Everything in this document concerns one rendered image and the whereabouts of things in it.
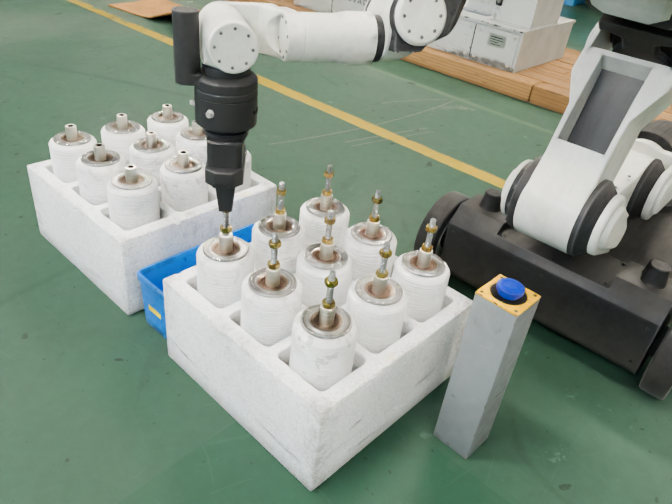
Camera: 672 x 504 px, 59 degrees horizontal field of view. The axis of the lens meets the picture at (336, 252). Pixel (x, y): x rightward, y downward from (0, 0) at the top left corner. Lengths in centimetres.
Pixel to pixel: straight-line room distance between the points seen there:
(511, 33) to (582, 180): 191
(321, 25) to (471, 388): 58
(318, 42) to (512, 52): 213
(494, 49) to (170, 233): 208
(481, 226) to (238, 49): 70
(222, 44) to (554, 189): 59
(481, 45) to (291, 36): 221
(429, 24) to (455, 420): 61
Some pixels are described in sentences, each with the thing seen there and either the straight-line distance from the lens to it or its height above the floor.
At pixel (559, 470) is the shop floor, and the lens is 112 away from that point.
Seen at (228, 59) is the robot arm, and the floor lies 58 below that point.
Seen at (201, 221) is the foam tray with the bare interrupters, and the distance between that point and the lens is 125.
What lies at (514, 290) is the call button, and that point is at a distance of 87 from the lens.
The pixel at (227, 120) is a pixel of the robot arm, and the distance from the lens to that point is 84.
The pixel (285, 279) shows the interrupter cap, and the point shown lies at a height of 25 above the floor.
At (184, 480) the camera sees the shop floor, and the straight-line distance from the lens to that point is 99.
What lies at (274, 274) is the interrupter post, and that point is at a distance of 90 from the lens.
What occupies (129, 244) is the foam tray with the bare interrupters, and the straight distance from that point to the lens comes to 117.
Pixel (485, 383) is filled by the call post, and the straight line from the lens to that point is 94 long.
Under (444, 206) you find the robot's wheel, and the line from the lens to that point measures 135.
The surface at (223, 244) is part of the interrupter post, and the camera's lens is 98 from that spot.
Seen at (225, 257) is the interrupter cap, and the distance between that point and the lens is 97.
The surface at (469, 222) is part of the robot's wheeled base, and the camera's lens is 130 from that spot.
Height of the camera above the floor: 81
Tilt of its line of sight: 33 degrees down
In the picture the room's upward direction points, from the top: 7 degrees clockwise
